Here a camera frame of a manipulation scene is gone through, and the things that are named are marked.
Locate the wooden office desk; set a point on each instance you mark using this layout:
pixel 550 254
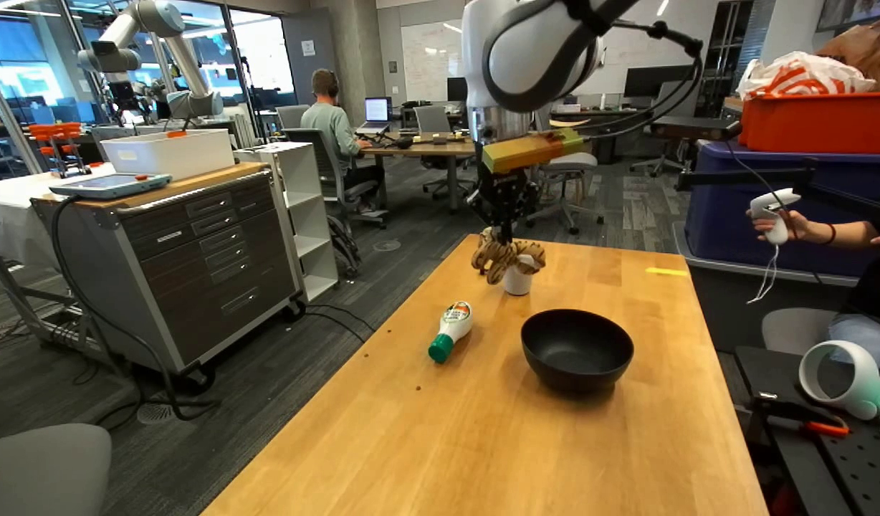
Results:
pixel 428 147

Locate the black bowl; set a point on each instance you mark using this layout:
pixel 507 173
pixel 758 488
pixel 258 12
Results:
pixel 577 352

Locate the closed grey laptop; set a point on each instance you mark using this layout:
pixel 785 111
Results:
pixel 109 184

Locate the operator hand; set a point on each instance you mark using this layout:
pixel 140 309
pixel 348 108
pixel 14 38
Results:
pixel 805 231

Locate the blue storage bin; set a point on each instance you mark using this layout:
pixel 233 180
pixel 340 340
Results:
pixel 791 204

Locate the light office chair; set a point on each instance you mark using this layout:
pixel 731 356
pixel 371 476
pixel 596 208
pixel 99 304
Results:
pixel 569 173

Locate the open laptop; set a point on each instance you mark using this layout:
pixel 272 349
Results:
pixel 375 114

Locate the grey paper cup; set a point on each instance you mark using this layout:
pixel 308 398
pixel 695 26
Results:
pixel 517 281

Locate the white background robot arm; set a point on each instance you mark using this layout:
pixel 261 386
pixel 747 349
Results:
pixel 155 23

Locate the orange plastic bin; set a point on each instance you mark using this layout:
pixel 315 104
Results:
pixel 820 124

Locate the white shelf unit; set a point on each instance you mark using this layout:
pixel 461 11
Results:
pixel 311 220

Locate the white bottle green cap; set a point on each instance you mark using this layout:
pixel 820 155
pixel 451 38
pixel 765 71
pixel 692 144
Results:
pixel 451 329

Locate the black office chair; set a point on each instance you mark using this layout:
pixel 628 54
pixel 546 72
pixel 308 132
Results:
pixel 328 175

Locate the yellow tape strip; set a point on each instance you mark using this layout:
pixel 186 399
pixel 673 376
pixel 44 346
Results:
pixel 668 274

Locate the brown bundle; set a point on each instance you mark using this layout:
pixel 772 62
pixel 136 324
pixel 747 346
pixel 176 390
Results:
pixel 868 48

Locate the operator forearm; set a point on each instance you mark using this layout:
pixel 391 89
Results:
pixel 858 236

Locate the white handheld controller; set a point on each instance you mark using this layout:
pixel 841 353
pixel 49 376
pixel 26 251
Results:
pixel 772 204

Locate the grey upholstered chair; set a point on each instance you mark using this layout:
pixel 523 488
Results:
pixel 39 474

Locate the white green headset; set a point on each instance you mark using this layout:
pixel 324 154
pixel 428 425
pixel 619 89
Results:
pixel 863 383

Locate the yellow wrist camera block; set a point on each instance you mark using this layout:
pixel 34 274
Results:
pixel 534 150

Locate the white box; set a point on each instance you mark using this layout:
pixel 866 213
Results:
pixel 169 154

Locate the grey drawer cabinet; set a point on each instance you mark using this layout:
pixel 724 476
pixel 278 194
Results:
pixel 190 259

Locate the seated person green shirt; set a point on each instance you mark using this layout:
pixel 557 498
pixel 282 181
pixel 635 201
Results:
pixel 328 124

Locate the black perforated board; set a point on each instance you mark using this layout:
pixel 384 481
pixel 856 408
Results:
pixel 841 476

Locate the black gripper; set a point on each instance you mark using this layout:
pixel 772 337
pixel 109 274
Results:
pixel 502 195

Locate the plush tiger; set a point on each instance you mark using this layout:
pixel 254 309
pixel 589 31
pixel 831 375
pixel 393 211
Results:
pixel 496 256

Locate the white orange cloth bag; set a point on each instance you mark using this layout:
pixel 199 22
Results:
pixel 805 75

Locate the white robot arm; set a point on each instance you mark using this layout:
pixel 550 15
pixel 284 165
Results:
pixel 534 48

